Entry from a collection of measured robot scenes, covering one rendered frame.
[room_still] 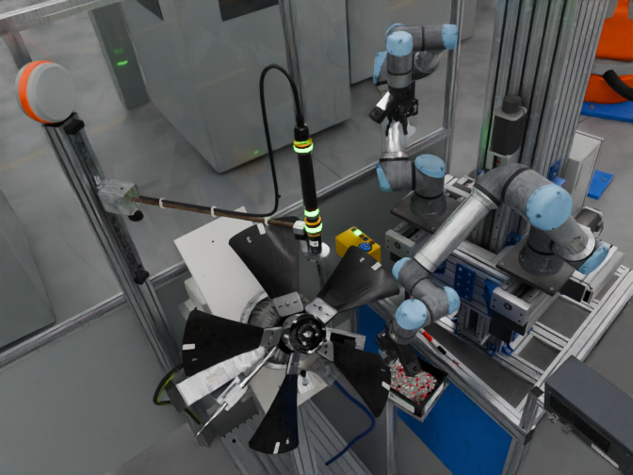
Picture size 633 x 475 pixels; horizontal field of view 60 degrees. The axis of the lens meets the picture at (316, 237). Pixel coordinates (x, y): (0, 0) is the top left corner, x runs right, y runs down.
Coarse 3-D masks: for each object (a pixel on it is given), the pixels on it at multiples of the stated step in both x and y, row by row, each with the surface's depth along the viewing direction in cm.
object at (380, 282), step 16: (352, 256) 179; (368, 256) 179; (336, 272) 176; (352, 272) 176; (368, 272) 176; (384, 272) 176; (336, 288) 172; (352, 288) 171; (368, 288) 172; (384, 288) 173; (336, 304) 168; (352, 304) 168
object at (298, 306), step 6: (288, 294) 164; (294, 294) 163; (276, 300) 166; (282, 300) 165; (288, 300) 164; (294, 300) 163; (276, 306) 166; (282, 306) 165; (288, 306) 164; (294, 306) 164; (300, 306) 163; (282, 312) 166; (288, 312) 165; (294, 312) 164
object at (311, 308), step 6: (318, 300) 171; (306, 306) 170; (312, 306) 170; (324, 306) 169; (330, 306) 169; (312, 312) 168; (318, 312) 168; (324, 312) 167; (330, 312) 167; (336, 312) 167; (324, 318) 166; (330, 318) 165
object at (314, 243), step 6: (300, 120) 122; (300, 126) 123; (306, 126) 123; (294, 132) 124; (300, 132) 123; (306, 132) 123; (294, 138) 125; (300, 138) 124; (306, 138) 124; (312, 240) 145; (318, 240) 145; (312, 246) 147; (318, 246) 147; (312, 252) 149; (318, 252) 148
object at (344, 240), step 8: (344, 232) 213; (352, 232) 213; (336, 240) 212; (344, 240) 210; (352, 240) 209; (360, 240) 209; (368, 240) 208; (336, 248) 215; (344, 248) 209; (376, 248) 205; (376, 256) 207
